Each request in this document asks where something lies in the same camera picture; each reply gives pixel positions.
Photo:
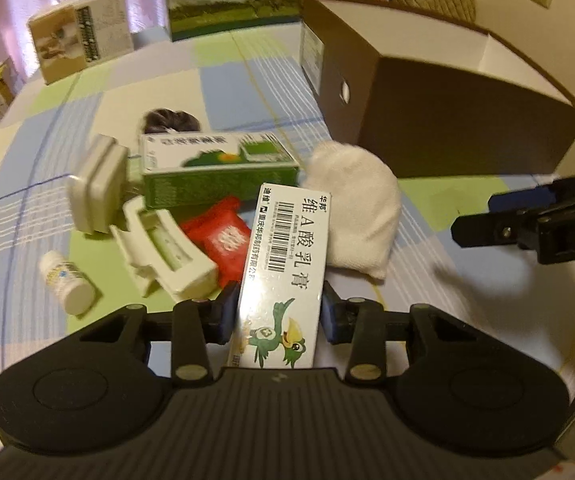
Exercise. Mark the beige white product box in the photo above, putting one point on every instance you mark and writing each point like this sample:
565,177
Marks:
77,34

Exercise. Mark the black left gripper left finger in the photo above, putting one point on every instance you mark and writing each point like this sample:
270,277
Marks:
190,327

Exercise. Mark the dark purple hair scrunchie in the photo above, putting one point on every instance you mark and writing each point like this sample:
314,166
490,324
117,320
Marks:
163,120

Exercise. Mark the white cloth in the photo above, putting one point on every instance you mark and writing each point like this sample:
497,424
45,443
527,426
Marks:
366,206

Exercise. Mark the brown cardboard shoe box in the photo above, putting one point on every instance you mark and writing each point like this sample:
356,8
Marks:
432,96

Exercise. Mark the white plastic hair claw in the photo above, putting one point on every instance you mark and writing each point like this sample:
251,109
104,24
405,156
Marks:
157,253

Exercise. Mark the small white pill bottle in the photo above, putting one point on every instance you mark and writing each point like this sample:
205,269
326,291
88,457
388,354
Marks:
72,289

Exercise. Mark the checkered bed sheet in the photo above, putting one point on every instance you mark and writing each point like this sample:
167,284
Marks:
248,80

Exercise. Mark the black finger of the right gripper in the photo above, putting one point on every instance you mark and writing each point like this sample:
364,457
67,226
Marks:
511,219

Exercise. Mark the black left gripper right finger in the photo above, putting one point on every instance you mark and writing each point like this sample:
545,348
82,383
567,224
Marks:
367,327

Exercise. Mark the green white medicine box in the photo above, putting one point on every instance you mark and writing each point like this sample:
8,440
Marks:
191,169

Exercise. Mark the white power adapter plug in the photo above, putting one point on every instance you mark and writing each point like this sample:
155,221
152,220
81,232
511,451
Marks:
96,188

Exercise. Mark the red snack packet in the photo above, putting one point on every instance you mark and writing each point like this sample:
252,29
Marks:
223,236

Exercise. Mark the white ointment box green bird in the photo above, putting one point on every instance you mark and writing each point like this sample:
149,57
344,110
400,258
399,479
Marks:
281,290

